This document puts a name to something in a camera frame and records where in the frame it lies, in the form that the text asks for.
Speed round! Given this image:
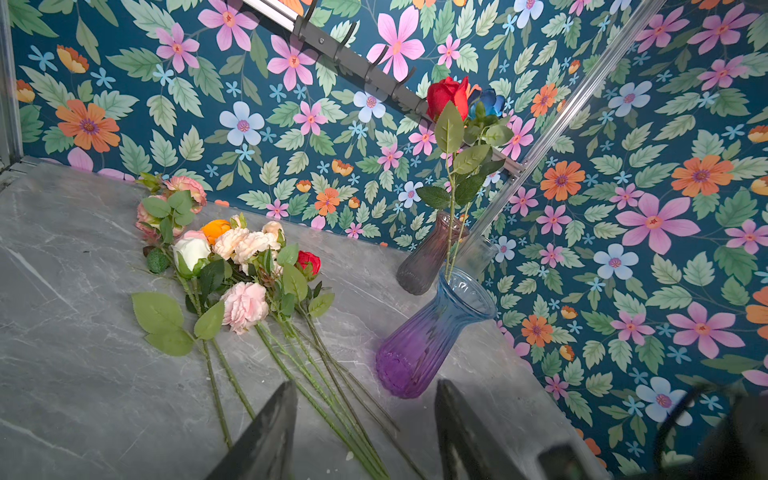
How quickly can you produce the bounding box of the blue artificial rose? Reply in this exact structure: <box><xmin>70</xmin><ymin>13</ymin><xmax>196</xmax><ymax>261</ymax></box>
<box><xmin>464</xmin><ymin>89</ymin><xmax>513</xmax><ymax>178</ymax></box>

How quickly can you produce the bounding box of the purple blue glass vase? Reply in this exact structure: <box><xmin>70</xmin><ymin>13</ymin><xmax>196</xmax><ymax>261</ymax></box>
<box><xmin>375</xmin><ymin>268</ymin><xmax>497</xmax><ymax>399</ymax></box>

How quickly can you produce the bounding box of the pink carnation top flower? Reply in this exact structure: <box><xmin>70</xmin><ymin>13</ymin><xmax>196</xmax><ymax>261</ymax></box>
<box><xmin>135</xmin><ymin>173</ymin><xmax>207</xmax><ymax>244</ymax></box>

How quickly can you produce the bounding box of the light pink peony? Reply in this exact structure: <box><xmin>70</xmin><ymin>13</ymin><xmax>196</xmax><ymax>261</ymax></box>
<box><xmin>222</xmin><ymin>282</ymin><xmax>270</xmax><ymax>335</ymax></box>

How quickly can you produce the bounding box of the dark smoky glass vase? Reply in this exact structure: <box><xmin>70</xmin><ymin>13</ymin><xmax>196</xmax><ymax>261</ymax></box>
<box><xmin>396</xmin><ymin>211</ymin><xmax>469</xmax><ymax>296</ymax></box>

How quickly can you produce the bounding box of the red artificial rose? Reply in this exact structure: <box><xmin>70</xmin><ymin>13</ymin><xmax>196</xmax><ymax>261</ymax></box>
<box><xmin>417</xmin><ymin>77</ymin><xmax>475</xmax><ymax>280</ymax></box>

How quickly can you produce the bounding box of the black wall hook rack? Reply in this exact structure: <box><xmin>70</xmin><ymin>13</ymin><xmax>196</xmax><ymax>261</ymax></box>
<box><xmin>287</xmin><ymin>0</ymin><xmax>523</xmax><ymax>178</ymax></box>

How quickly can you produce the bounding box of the cream peach rose bud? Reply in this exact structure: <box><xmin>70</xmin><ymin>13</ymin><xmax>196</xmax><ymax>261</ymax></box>
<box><xmin>261</xmin><ymin>221</ymin><xmax>283</xmax><ymax>240</ymax></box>

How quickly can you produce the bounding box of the red rose at pile edge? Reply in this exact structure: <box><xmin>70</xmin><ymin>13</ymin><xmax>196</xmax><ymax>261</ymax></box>
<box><xmin>295</xmin><ymin>251</ymin><xmax>322</xmax><ymax>280</ymax></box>

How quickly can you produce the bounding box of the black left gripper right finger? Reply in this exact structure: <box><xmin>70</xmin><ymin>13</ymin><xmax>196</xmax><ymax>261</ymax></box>
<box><xmin>434</xmin><ymin>379</ymin><xmax>525</xmax><ymax>479</ymax></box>

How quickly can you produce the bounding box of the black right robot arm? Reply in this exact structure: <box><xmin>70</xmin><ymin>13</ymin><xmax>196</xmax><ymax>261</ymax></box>
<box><xmin>630</xmin><ymin>383</ymin><xmax>767</xmax><ymax>479</ymax></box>

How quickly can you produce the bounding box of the clear glass vase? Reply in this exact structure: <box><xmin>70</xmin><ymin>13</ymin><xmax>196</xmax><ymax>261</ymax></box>
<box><xmin>454</xmin><ymin>237</ymin><xmax>497</xmax><ymax>280</ymax></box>

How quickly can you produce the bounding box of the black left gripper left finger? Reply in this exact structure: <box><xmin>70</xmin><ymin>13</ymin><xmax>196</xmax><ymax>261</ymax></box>
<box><xmin>206</xmin><ymin>380</ymin><xmax>298</xmax><ymax>480</ymax></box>

